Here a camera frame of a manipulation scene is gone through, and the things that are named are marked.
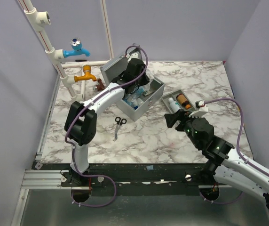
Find grey metal medicine box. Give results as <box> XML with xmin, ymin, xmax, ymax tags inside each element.
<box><xmin>100</xmin><ymin>48</ymin><xmax>165</xmax><ymax>121</ymax></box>

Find white medicine bottle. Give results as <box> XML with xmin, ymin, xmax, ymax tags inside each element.
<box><xmin>168</xmin><ymin>98</ymin><xmax>181</xmax><ymax>113</ymax></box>

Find brown medicine bottle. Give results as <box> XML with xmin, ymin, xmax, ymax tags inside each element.
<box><xmin>176</xmin><ymin>93</ymin><xmax>191</xmax><ymax>110</ymax></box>

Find grey plastic tray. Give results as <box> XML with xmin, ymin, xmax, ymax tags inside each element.
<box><xmin>161</xmin><ymin>89</ymin><xmax>196</xmax><ymax>113</ymax></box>

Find blue white bandage roll pack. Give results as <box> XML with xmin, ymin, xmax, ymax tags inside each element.
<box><xmin>123</xmin><ymin>93</ymin><xmax>139</xmax><ymax>106</ymax></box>

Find white blue tube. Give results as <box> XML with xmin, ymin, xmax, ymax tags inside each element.
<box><xmin>132</xmin><ymin>98</ymin><xmax>143</xmax><ymax>110</ymax></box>

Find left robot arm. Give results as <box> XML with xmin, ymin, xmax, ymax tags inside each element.
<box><xmin>64</xmin><ymin>58</ymin><xmax>149</xmax><ymax>186</ymax></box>

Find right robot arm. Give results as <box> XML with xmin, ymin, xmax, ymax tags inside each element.
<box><xmin>164</xmin><ymin>110</ymin><xmax>269</xmax><ymax>209</ymax></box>

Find brown faucet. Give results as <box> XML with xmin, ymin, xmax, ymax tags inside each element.
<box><xmin>93</xmin><ymin>78</ymin><xmax>105</xmax><ymax>92</ymax></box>

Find orange plastic faucet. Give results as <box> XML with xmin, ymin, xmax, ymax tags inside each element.
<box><xmin>74</xmin><ymin>65</ymin><xmax>97</xmax><ymax>82</ymax></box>

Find blue plastic faucet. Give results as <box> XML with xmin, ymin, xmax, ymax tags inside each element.
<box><xmin>63</xmin><ymin>38</ymin><xmax>90</xmax><ymax>58</ymax></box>

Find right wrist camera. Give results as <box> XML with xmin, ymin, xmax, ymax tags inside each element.
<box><xmin>189</xmin><ymin>101</ymin><xmax>209</xmax><ymax>118</ymax></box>

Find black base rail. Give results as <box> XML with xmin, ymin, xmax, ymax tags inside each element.
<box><xmin>61</xmin><ymin>163</ymin><xmax>219</xmax><ymax>197</ymax></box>

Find white pvc pipe frame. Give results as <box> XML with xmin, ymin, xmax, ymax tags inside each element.
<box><xmin>18</xmin><ymin>0</ymin><xmax>108</xmax><ymax>101</ymax></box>

